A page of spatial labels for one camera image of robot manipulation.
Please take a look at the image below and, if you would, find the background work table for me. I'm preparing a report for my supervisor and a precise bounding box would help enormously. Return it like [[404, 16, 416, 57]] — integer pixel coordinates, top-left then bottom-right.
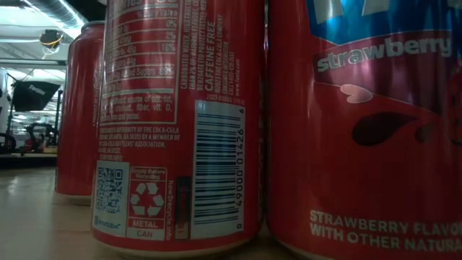
[[0, 151, 58, 169]]

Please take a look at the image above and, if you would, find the red Fanta strawberry can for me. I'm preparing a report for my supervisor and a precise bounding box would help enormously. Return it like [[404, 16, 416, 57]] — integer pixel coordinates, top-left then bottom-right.
[[54, 20, 106, 206], [90, 0, 266, 259], [265, 0, 462, 260]]

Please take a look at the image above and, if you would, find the black ceiling cable reel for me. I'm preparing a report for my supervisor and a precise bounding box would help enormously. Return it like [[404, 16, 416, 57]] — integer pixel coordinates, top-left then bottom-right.
[[38, 29, 65, 50]]

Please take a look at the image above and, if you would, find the black softbox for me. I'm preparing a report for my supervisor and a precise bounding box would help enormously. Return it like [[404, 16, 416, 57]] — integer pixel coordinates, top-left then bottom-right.
[[12, 79, 62, 113]]

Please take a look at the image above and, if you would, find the silver ceiling duct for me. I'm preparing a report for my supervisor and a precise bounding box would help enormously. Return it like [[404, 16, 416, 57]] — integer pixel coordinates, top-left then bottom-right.
[[21, 0, 90, 40]]

